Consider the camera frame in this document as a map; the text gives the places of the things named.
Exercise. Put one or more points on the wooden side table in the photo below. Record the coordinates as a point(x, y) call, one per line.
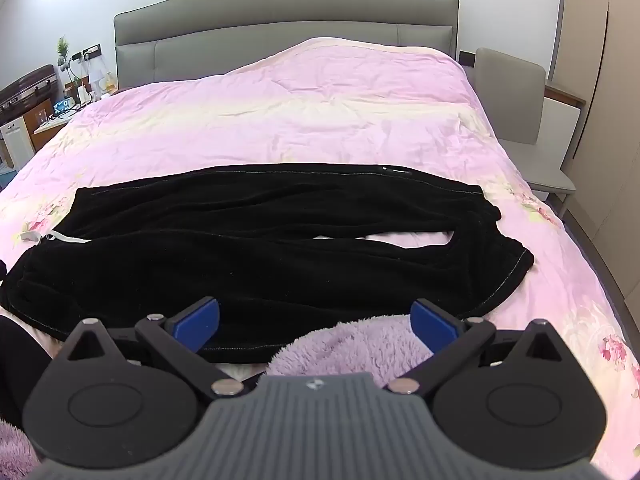
point(55, 122)

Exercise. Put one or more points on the green potted plant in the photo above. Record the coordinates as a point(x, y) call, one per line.
point(63, 52)

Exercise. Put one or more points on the black wall switch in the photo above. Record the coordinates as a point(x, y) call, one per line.
point(466, 58)

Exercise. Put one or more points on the black pants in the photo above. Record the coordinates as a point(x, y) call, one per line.
point(260, 270)

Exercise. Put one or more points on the blue tissue box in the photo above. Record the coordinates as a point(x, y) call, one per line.
point(61, 106)

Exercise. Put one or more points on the black wall socket panel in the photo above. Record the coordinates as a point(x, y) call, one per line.
point(92, 52)

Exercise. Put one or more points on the brown suitcase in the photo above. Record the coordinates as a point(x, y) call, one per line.
point(25, 87)

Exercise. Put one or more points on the white wooden-top nightstand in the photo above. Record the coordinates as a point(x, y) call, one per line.
point(562, 120)

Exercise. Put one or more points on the dark cloth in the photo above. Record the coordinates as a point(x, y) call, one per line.
point(20, 365)

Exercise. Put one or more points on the grey chair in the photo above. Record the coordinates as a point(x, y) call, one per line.
point(512, 100)

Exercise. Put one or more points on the white air purifier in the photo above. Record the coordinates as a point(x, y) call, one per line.
point(17, 142)

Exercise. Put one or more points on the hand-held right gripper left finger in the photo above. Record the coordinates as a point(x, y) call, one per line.
point(197, 323)

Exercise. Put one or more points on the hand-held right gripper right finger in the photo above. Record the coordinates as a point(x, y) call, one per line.
point(432, 327)

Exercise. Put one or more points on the pink floral blanket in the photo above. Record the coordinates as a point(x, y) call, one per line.
point(310, 115)

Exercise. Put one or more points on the beige wardrobe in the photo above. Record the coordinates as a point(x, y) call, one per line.
point(605, 85)

